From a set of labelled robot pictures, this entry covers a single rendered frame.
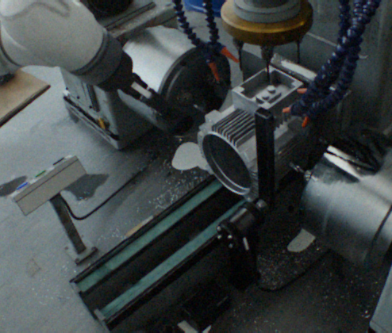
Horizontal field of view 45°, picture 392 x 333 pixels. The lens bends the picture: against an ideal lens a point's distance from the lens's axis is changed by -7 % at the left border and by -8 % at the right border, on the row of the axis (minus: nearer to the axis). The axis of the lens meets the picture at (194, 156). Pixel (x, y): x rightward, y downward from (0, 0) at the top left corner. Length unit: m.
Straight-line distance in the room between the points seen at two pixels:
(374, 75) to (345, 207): 0.36
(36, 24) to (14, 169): 0.94
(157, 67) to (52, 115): 0.63
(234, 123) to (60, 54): 0.45
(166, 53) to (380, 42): 0.49
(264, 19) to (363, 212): 0.39
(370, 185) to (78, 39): 0.53
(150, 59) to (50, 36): 0.54
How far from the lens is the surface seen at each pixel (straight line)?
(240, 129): 1.04
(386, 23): 1.05
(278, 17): 0.92
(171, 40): 1.23
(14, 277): 1.32
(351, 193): 0.89
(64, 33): 0.71
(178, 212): 1.15
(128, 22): 1.37
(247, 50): 1.20
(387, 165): 0.90
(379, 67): 1.11
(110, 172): 1.45
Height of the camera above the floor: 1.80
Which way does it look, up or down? 45 degrees down
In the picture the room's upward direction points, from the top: 10 degrees counter-clockwise
